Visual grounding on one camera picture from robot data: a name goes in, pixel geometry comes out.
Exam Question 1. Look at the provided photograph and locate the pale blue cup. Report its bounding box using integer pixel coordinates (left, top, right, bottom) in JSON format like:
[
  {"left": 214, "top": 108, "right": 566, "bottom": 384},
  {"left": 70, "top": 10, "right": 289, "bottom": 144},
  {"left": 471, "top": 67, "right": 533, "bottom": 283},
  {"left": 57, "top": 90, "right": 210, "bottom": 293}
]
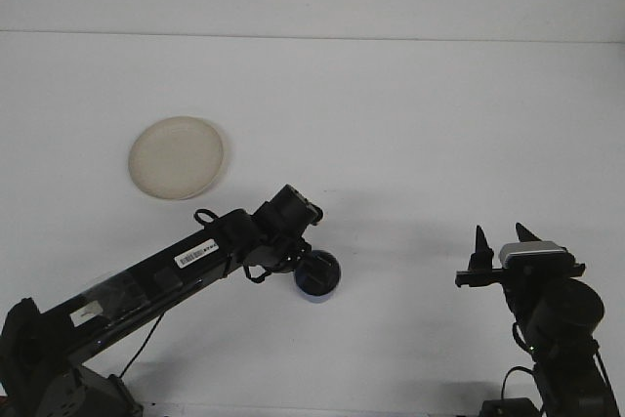
[{"left": 294, "top": 249, "right": 343, "bottom": 303}]

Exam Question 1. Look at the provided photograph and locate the pale round plate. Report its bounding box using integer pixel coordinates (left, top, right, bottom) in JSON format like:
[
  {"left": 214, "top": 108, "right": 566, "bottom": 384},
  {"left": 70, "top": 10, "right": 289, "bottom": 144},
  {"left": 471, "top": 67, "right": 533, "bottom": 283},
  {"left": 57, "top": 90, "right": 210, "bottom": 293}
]
[{"left": 128, "top": 115, "right": 229, "bottom": 201}]

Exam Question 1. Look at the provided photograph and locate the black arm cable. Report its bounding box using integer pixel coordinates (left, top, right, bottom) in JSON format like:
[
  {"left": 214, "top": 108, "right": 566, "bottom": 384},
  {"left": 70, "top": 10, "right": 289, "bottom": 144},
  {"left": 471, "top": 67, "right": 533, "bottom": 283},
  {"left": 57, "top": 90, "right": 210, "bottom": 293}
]
[
  {"left": 501, "top": 321, "right": 536, "bottom": 401},
  {"left": 119, "top": 208, "right": 269, "bottom": 380}
]

